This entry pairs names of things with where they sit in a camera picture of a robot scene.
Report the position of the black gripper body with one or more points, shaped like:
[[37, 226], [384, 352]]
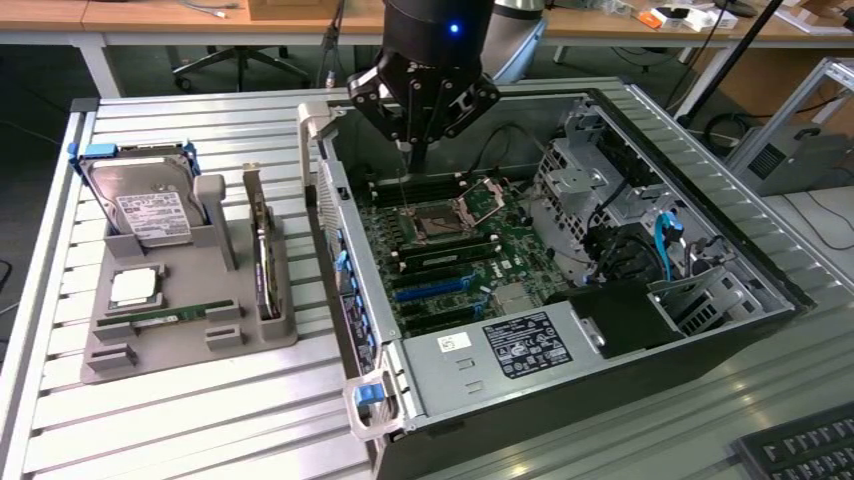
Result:
[[434, 40]]

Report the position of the graphics card with metal bracket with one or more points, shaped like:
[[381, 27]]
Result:
[[264, 260]]

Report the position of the metal socket cover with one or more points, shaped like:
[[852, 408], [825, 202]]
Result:
[[484, 200]]

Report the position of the metal locking lever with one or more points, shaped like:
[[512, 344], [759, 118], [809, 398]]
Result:
[[402, 190]]

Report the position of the black office chair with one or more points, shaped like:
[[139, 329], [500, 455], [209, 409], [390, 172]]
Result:
[[244, 57]]

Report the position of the CPU socket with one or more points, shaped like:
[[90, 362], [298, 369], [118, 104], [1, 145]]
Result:
[[437, 225]]

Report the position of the metal disk bay cage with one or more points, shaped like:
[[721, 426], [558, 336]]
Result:
[[581, 200]]

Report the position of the green motherboard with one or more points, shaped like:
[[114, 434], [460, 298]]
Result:
[[528, 240]]

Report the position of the wooden desk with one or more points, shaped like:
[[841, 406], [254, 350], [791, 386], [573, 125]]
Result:
[[114, 22], [641, 34]]

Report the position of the black RAM stick with label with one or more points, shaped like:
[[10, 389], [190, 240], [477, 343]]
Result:
[[444, 259]]

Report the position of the orange small box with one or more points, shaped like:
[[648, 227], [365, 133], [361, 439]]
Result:
[[651, 20]]

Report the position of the black expansion slot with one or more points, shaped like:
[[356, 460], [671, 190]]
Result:
[[441, 322], [428, 278]]

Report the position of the blue expansion slot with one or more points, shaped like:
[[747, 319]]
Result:
[[430, 290]]

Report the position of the silver chipset heatsink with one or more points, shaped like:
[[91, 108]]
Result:
[[517, 300]]

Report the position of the hard disk with blue carrier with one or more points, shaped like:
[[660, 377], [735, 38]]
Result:
[[134, 190]]

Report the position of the white small box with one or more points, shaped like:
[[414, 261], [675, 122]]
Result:
[[708, 21]]

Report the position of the black tripod pole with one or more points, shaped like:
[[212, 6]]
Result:
[[739, 50]]

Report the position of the black plastic air shroud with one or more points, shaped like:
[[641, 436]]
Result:
[[621, 320]]

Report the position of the grey parts rack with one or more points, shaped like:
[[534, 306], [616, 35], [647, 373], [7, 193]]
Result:
[[188, 300]]

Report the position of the grey computer tower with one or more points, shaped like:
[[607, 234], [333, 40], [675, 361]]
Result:
[[801, 160]]

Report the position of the silver CPU chip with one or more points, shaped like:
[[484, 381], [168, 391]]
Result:
[[134, 286]]

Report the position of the green RAM stick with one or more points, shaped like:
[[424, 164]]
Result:
[[174, 315]]

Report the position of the grey power supply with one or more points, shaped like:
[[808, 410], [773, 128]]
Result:
[[454, 385]]

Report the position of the black open PC case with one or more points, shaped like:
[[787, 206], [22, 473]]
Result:
[[601, 415]]

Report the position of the black keyboard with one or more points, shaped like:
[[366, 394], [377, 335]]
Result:
[[808, 450]]

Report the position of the aluminium profile frame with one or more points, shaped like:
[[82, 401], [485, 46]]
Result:
[[835, 65]]

